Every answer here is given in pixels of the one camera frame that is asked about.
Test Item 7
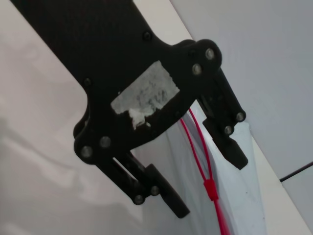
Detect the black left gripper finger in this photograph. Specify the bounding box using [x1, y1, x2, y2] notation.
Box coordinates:
[97, 151, 191, 219]
[199, 70, 249, 170]

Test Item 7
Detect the red zipper slider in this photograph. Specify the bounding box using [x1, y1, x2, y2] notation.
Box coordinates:
[204, 180, 220, 202]

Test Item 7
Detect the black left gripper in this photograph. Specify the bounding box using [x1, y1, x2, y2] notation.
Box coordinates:
[9, 0, 224, 167]

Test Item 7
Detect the translucent document bag red zipper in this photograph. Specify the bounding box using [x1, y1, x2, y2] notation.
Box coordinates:
[132, 101, 267, 235]

